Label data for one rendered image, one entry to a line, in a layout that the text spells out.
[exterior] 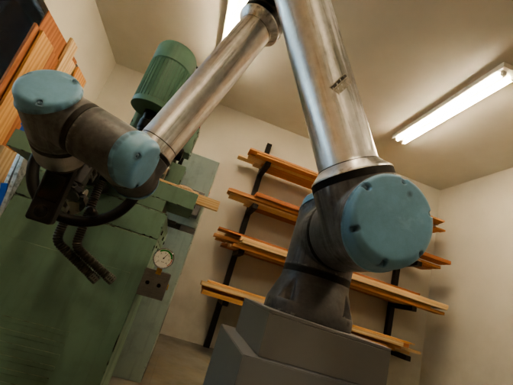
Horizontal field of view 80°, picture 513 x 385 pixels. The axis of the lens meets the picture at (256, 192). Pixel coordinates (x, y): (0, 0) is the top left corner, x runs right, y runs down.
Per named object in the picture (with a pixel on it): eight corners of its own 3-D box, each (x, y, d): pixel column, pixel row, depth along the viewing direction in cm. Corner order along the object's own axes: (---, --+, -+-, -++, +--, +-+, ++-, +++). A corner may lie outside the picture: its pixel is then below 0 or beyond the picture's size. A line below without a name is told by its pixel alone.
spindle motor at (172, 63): (127, 92, 115) (158, 31, 125) (132, 114, 132) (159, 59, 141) (172, 111, 118) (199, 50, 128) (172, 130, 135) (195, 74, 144)
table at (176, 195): (-13, 131, 84) (-2, 113, 86) (33, 165, 113) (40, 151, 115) (196, 205, 95) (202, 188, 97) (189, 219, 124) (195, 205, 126)
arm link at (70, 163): (71, 166, 52) (11, 144, 51) (74, 181, 56) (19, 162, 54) (96, 131, 58) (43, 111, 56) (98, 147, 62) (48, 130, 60)
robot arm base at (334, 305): (332, 326, 75) (341, 286, 78) (366, 340, 57) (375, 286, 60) (259, 302, 75) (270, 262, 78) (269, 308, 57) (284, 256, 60)
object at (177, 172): (156, 183, 134) (167, 159, 138) (157, 187, 140) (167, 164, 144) (177, 190, 136) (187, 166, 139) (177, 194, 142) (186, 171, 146)
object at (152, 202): (35, 169, 94) (42, 157, 95) (58, 186, 114) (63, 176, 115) (162, 211, 101) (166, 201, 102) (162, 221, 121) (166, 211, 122)
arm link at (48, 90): (52, 118, 42) (-12, 79, 42) (64, 170, 52) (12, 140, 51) (100, 86, 48) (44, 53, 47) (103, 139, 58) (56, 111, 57)
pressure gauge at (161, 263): (146, 271, 90) (157, 244, 92) (147, 271, 93) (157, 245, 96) (167, 277, 91) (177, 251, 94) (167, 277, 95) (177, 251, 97)
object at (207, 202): (75, 160, 112) (80, 150, 113) (76, 162, 114) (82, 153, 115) (217, 211, 122) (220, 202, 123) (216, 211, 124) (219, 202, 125)
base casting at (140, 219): (11, 192, 91) (27, 165, 93) (69, 220, 144) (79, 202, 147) (159, 240, 99) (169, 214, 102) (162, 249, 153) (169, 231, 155)
